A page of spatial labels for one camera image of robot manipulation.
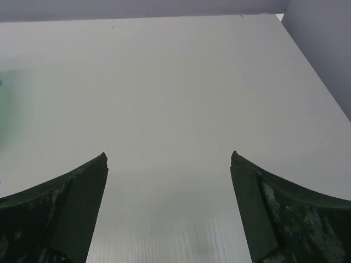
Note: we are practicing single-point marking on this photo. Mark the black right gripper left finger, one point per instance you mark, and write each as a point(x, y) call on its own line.
point(55, 220)

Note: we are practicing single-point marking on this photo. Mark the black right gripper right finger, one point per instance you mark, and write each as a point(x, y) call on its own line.
point(285, 222)

